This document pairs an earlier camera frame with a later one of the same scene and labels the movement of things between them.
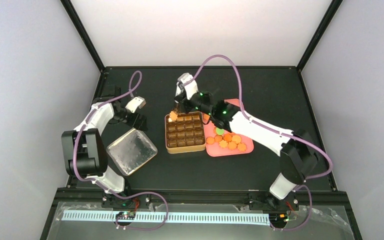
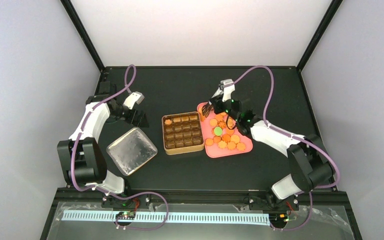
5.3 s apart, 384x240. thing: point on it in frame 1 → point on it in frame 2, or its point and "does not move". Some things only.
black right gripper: [182, 100] → [215, 104]
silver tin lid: [131, 151] does not move
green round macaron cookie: [219, 131] does not move
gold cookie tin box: [186, 134] does not move
